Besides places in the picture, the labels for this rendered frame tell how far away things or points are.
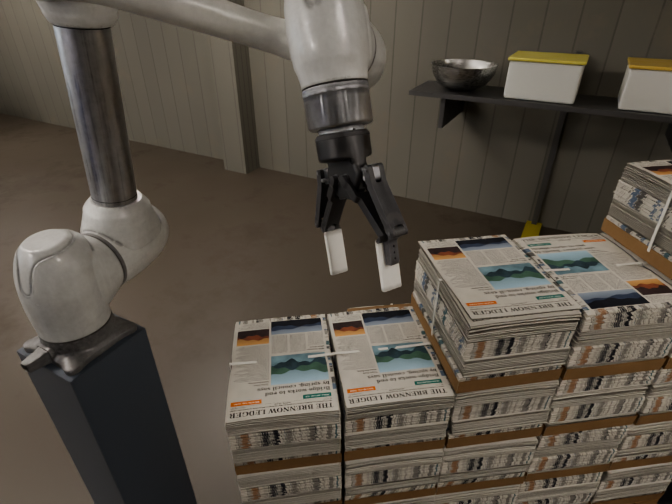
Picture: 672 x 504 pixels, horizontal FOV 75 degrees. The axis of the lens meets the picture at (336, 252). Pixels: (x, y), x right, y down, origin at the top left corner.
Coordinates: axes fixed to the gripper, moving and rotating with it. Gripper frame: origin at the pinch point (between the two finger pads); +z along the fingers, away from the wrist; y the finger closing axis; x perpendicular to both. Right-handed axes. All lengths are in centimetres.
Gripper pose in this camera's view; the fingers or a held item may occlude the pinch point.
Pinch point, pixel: (362, 272)
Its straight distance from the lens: 64.4
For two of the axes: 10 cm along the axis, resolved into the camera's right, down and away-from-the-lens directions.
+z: 1.5, 9.6, 2.2
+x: -8.5, 2.4, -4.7
